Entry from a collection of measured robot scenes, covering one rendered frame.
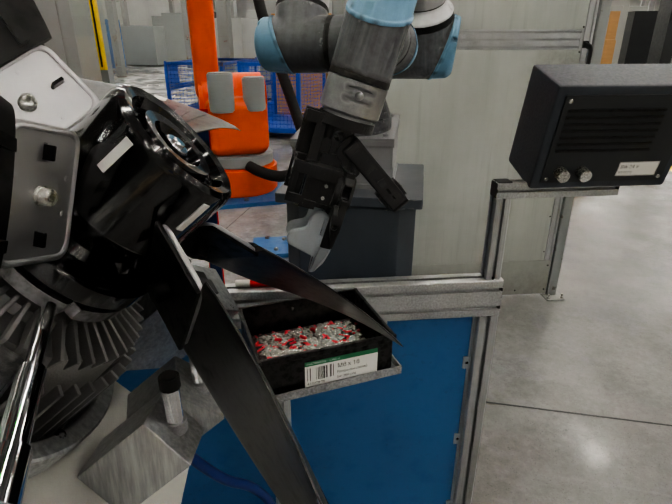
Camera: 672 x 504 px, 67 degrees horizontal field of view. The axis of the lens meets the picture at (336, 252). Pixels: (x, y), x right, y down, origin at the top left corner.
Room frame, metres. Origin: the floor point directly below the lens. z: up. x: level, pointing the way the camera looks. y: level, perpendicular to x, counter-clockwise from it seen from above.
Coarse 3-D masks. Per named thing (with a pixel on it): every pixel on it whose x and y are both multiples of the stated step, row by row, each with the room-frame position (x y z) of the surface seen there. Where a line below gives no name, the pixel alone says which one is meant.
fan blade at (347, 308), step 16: (272, 256) 0.45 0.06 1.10; (240, 272) 0.54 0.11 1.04; (256, 272) 0.52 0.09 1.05; (272, 272) 0.50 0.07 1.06; (288, 272) 0.48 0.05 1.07; (304, 272) 0.46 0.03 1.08; (288, 288) 0.56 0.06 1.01; (304, 288) 0.52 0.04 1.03; (320, 288) 0.48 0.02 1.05; (336, 304) 0.52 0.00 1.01; (352, 304) 0.48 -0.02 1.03; (368, 320) 0.50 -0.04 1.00
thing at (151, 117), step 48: (144, 96) 0.42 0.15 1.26; (96, 144) 0.35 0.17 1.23; (144, 144) 0.35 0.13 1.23; (192, 144) 0.43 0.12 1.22; (96, 192) 0.34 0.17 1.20; (144, 192) 0.35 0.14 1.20; (192, 192) 0.36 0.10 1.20; (96, 240) 0.36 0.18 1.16; (144, 240) 0.35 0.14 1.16; (96, 288) 0.34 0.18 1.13; (144, 288) 0.38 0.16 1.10
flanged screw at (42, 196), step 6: (42, 186) 0.31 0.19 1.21; (36, 192) 0.31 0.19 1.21; (42, 192) 0.31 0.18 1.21; (48, 192) 0.31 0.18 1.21; (54, 192) 0.31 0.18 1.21; (36, 198) 0.31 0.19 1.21; (42, 198) 0.30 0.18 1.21; (48, 198) 0.31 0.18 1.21; (54, 198) 0.31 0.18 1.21; (36, 204) 0.31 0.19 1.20; (42, 204) 0.31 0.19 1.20; (48, 204) 0.31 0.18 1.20; (54, 204) 0.31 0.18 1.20
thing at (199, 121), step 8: (88, 80) 0.71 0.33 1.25; (96, 88) 0.68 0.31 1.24; (104, 88) 0.69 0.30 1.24; (112, 88) 0.70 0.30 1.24; (104, 96) 0.66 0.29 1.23; (168, 104) 0.69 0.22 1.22; (176, 104) 0.72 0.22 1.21; (184, 104) 0.75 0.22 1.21; (176, 112) 0.64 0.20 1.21; (184, 112) 0.66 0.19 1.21; (192, 112) 0.68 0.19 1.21; (200, 112) 0.71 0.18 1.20; (184, 120) 0.60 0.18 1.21; (192, 120) 0.62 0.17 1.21; (200, 120) 0.64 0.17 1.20; (208, 120) 0.66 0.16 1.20; (216, 120) 0.69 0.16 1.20; (192, 128) 0.57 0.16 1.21; (200, 128) 0.58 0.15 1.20; (208, 128) 0.60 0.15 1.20; (216, 128) 0.62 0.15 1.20; (232, 128) 0.69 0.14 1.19
